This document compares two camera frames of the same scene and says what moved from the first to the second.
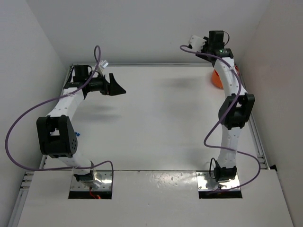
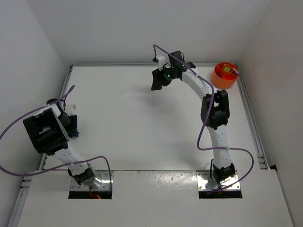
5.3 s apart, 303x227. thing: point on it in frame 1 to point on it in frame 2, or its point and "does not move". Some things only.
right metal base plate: (205, 182) does not move
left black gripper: (110, 84) to (74, 125)
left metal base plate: (105, 177) does not move
